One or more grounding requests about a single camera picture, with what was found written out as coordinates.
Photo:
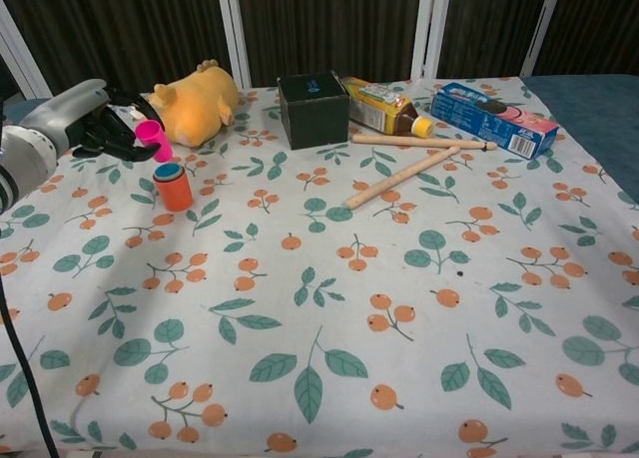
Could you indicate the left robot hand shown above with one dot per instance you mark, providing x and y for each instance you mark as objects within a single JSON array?
[{"x": 70, "y": 114}]

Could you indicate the pink plastic cup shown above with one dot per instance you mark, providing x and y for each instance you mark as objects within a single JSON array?
[{"x": 155, "y": 138}]

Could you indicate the light blue plastic cup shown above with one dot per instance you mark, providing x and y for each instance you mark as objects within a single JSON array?
[{"x": 167, "y": 171}]

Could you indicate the yellow plush animal toy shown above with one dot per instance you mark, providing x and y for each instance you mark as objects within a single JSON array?
[{"x": 199, "y": 104}]

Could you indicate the orange plastic cup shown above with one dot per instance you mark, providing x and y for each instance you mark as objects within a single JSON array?
[{"x": 175, "y": 196}]

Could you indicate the black cardboard box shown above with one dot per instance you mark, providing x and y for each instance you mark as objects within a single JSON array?
[{"x": 314, "y": 124}]

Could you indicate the tea bottle yellow cap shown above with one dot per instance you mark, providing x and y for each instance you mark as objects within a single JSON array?
[{"x": 379, "y": 111}]

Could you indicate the floral fruit print tablecloth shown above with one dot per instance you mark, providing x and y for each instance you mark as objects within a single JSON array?
[{"x": 349, "y": 278}]

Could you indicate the wooden stick with black band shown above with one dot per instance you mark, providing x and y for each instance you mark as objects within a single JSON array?
[{"x": 399, "y": 140}]

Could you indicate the plain wooden stick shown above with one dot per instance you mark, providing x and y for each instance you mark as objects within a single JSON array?
[{"x": 399, "y": 178}]

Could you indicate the blue cookie box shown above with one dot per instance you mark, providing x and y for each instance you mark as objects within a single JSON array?
[{"x": 479, "y": 119}]

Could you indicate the teal table cover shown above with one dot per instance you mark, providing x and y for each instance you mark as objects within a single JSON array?
[{"x": 589, "y": 114}]

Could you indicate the dark folding screen white frame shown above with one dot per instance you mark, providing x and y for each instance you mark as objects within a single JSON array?
[{"x": 324, "y": 24}]

